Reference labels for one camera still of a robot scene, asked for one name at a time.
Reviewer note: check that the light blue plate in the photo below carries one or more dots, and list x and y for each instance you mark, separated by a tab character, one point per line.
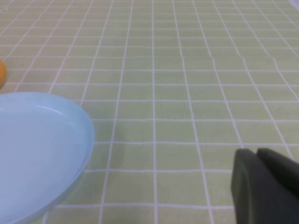
39	151

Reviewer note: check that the yellow orange mango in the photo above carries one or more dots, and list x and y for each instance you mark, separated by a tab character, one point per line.
2	72

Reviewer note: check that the green checked tablecloth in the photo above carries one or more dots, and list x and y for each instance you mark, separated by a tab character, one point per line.
177	93

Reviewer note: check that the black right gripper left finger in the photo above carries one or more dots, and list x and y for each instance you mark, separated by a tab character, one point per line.
254	198

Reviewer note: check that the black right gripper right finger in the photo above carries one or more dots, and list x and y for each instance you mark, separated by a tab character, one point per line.
282	170

